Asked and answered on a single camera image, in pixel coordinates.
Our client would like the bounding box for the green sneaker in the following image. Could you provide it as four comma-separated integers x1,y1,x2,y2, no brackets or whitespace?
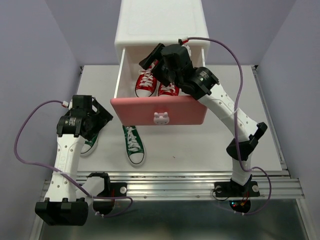
80,135,99,158
122,125,146,168

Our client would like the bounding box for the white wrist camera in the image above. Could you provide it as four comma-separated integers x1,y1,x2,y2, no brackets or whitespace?
178,38,192,57
61,100,73,110

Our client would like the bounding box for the pink bunny drawer knob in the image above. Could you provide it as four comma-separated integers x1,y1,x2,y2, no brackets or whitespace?
153,112,170,125

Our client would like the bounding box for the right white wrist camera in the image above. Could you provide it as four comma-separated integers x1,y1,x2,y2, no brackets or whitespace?
178,38,192,57

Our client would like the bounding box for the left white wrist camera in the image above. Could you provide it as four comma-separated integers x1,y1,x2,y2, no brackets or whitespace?
61,100,73,110

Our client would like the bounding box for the aluminium rail frame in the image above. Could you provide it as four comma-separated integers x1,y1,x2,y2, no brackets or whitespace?
31,65,320,240

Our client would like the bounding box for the pink front drawer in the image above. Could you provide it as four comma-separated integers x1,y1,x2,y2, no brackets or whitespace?
110,46,207,126

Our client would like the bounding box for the red sneaker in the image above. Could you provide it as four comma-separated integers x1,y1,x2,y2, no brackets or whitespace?
135,63,157,98
157,83,180,97

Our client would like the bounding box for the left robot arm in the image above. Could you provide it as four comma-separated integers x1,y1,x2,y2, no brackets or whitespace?
35,95,113,226

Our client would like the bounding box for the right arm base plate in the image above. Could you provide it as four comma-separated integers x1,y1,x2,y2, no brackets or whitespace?
213,180,260,198

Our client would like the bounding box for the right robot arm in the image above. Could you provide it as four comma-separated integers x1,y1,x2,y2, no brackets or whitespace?
139,43,268,195

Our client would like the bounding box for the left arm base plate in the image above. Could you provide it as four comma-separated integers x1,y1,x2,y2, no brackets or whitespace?
94,182,127,197

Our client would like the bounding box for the white shoe cabinet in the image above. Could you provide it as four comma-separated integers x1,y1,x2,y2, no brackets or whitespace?
114,0,211,66

